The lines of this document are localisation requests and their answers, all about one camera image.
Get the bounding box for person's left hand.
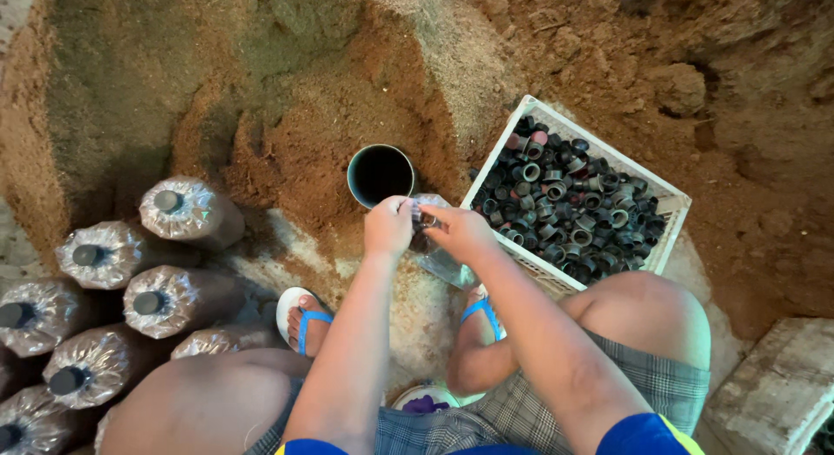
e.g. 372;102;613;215
363;195;415;260

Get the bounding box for person's right hand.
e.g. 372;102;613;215
416;203;499;267

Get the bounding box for black plastic neck ring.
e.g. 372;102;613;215
412;205;441;234

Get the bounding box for clear plastic bag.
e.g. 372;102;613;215
409;193;480;291

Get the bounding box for dark metal filling tube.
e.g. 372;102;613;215
347;144;417;210

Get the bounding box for heap of brown sawdust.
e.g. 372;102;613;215
0;0;834;342

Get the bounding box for pile of black plastic rings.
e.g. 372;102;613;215
470;116;667;285

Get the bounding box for white bowl with purple content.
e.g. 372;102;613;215
390;384;461;415

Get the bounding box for grey plaid shorts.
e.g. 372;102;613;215
244;330;712;455

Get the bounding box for person's right leg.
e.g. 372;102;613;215
446;270;712;398

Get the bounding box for person's leg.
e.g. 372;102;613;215
446;270;712;398
98;295;334;455

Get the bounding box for white plastic crate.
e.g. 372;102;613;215
459;94;693;300

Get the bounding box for stack of filled substrate bags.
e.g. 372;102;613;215
0;175;281;455

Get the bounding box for person's left leg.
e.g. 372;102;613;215
98;295;334;455

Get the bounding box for blue shirt with yellow trim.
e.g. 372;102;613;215
274;412;706;455

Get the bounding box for grey concrete block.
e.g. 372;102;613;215
702;317;834;455

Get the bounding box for white sandal with blue strap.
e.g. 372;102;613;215
275;286;336;358
459;284;508;343

